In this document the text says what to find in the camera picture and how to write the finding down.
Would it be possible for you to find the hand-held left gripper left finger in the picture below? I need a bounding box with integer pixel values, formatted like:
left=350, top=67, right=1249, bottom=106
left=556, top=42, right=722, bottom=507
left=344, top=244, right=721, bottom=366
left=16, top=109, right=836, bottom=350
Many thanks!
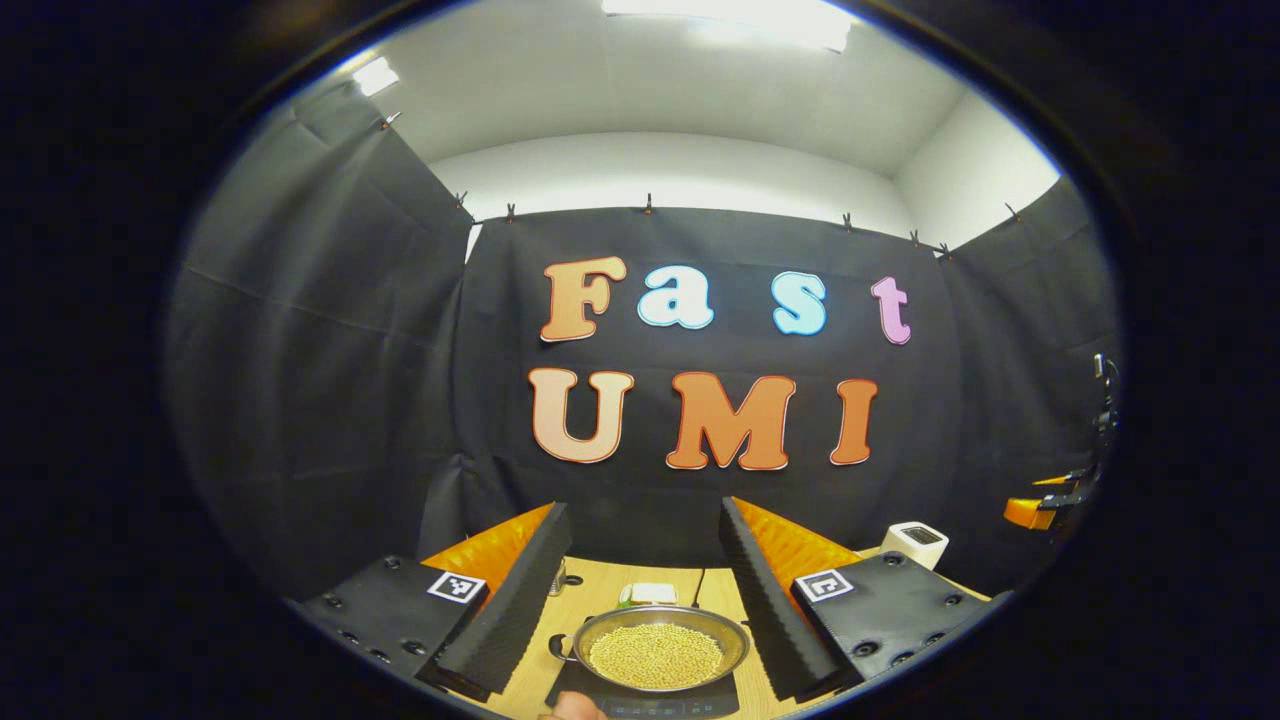
left=300, top=502, right=574, bottom=703

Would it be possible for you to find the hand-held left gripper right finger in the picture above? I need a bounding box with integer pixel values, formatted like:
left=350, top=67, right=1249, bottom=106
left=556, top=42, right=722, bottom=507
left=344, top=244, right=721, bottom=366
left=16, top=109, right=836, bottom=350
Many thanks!
left=718, top=496, right=1001, bottom=701

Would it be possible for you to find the steel pot with black handles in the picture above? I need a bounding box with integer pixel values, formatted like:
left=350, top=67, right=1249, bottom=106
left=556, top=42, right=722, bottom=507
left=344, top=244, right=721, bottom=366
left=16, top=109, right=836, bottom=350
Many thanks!
left=548, top=604, right=751, bottom=694

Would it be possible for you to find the pile of yellow soybeans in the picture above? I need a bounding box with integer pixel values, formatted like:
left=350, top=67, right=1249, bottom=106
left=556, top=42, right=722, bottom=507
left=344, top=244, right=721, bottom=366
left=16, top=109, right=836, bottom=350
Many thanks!
left=588, top=623, right=724, bottom=689

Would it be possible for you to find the black induction cooktop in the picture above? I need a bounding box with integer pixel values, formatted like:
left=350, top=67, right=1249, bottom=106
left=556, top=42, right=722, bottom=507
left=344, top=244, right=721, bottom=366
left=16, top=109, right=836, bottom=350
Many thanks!
left=545, top=655, right=741, bottom=719

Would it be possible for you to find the white toaster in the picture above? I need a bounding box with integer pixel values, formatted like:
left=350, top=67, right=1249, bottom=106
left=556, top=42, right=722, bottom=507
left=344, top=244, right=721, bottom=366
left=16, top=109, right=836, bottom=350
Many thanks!
left=880, top=521, right=950, bottom=571

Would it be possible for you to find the black backdrop cloth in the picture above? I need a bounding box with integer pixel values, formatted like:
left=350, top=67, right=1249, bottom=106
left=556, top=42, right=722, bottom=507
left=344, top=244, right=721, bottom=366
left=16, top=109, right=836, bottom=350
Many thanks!
left=165, top=80, right=1121, bottom=601

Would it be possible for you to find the row of backdrop clips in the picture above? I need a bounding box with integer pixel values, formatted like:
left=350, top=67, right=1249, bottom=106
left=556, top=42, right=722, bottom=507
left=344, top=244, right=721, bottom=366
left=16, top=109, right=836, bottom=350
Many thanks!
left=378, top=110, right=1026, bottom=263

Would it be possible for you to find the large ceiling light panel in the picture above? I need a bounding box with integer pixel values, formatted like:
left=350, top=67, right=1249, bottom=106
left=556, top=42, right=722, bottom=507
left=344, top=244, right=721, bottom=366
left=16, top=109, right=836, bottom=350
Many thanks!
left=600, top=0, right=861, bottom=53

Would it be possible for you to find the small ceiling light panel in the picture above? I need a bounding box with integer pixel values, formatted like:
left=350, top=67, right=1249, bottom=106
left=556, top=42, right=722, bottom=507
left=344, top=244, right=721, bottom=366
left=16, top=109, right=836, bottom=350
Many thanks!
left=352, top=57, right=400, bottom=98

